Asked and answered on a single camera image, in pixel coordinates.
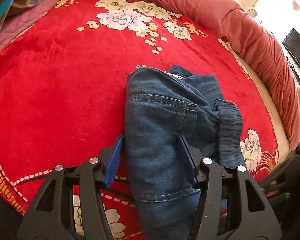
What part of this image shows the red floral blanket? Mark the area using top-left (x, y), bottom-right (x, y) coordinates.
top-left (0, 0), bottom-right (279, 214)

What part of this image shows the pink quilted bed sheet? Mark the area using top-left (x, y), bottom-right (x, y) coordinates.
top-left (0, 0), bottom-right (59, 51)

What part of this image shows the rust red quilted comforter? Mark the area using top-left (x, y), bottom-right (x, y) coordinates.
top-left (138, 0), bottom-right (300, 150)

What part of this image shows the black wall television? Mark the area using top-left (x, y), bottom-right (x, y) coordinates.
top-left (282, 28), bottom-right (300, 67)

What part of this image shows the blue denim pants lace hem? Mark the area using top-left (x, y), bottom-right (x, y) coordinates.
top-left (125, 65), bottom-right (244, 239)

